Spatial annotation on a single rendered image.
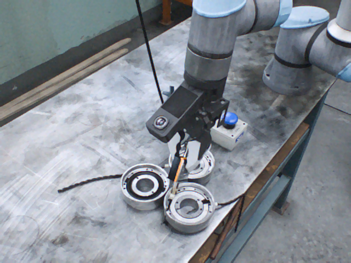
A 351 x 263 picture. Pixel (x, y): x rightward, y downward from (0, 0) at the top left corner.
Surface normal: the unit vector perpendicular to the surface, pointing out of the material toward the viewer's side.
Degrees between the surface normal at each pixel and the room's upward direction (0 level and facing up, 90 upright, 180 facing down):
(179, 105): 23
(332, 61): 97
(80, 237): 0
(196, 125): 82
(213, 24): 83
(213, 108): 8
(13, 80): 90
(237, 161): 0
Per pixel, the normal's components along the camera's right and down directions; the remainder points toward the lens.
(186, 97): -0.18, -0.46
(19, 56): 0.79, 0.44
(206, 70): -0.14, 0.59
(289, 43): -0.77, 0.42
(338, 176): 0.03, -0.73
